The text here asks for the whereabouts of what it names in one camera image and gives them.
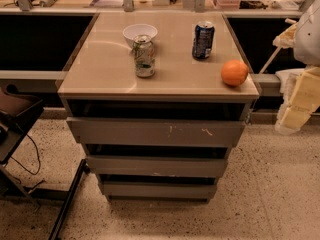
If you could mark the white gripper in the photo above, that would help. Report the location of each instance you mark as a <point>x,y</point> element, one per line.
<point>308,37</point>

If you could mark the grey top drawer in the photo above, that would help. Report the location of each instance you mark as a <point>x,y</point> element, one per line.
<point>155,132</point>

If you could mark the grey drawer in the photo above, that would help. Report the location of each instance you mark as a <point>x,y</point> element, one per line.
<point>172,191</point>
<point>155,132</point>
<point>152,166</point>

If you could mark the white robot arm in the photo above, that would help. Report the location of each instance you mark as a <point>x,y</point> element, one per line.
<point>307,40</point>

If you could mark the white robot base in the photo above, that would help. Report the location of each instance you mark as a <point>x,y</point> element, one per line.
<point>288,78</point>

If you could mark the grey drawer cabinet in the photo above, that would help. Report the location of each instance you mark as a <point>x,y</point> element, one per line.
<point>101,83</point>

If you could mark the grey bottom drawer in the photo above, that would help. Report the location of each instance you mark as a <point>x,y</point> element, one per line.
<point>172,191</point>

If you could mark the grey middle drawer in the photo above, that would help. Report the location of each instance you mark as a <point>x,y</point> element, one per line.
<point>152,166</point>

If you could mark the orange fruit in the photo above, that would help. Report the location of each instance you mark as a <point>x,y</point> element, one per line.
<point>234,73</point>

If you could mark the white-tipped stick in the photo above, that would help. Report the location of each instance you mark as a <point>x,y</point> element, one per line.
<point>277,50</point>

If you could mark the blue soda can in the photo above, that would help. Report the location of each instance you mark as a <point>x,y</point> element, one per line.
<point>203,40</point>

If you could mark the green white soda can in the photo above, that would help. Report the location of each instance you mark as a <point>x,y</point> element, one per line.
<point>144,56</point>

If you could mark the white bowl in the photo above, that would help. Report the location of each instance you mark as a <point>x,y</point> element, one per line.
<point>131,31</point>

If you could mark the black metal floor bar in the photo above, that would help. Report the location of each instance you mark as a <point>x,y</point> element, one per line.
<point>54,235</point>

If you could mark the dark cart on left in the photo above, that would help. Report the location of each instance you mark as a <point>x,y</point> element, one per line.
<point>18,113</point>

